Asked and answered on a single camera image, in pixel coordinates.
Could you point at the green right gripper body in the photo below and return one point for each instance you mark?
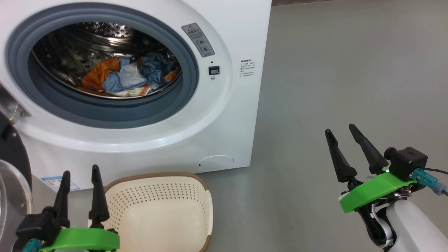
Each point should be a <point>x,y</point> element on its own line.
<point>374,190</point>

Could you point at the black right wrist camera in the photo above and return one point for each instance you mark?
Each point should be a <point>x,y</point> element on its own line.
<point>407,161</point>

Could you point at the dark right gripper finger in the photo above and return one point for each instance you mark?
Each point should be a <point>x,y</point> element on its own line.
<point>341,164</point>
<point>372,157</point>

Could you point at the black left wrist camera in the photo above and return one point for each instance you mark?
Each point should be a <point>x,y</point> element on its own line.
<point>36,224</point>

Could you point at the grey warning sticker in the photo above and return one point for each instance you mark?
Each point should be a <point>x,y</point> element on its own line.
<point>198,40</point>

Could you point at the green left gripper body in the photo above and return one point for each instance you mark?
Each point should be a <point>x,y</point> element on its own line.
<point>84,239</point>

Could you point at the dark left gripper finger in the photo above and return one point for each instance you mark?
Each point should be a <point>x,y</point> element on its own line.
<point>63,203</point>
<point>98,210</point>

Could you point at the black round glass washer door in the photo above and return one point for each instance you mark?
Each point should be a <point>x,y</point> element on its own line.
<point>14,154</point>

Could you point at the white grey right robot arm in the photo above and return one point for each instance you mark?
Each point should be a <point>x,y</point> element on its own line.
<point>416,227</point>

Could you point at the cream perforated laundry basket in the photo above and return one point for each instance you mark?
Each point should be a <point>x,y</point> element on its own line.
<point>157,213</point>

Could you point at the blue garment with orange print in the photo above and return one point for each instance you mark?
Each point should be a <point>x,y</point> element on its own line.
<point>105,75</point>

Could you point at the stainless steel washing machine drum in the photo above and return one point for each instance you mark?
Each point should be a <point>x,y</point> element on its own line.
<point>63,52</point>

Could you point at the blue energy label sticker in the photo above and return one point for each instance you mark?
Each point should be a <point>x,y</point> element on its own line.
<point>52,182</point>

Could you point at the small black text label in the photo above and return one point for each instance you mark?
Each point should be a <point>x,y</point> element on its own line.
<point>247,68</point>

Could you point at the black door latch socket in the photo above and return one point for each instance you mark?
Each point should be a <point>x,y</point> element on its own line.
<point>214,70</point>

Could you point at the white front-load washing machine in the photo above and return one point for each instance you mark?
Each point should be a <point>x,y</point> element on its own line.
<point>217,115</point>

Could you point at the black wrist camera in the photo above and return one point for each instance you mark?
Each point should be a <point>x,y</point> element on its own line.
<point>36,224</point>
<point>407,161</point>

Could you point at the round white filter cover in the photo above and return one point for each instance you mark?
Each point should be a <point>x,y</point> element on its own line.
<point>216,163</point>

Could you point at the metal door hinge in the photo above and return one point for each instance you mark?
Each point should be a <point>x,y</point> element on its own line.
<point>14,105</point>

